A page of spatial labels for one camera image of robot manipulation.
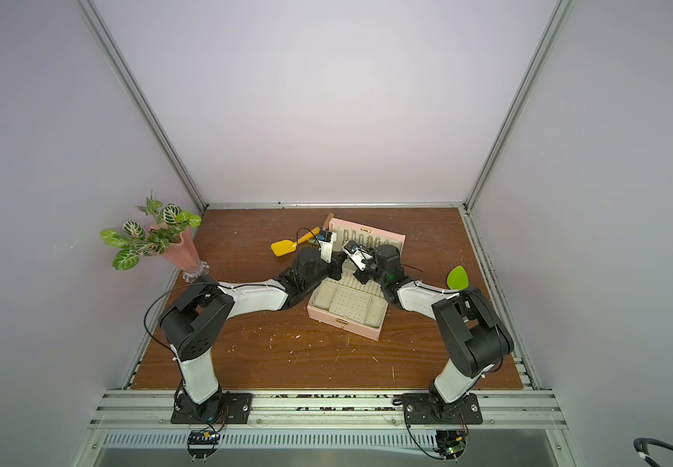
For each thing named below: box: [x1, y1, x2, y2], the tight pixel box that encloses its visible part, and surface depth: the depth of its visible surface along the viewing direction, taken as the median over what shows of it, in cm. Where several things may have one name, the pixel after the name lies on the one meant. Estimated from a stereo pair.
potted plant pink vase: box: [100, 189, 211, 284], surface depth 81 cm
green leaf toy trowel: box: [446, 264, 469, 290], surface depth 100 cm
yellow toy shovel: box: [270, 226, 321, 257], surface depth 109 cm
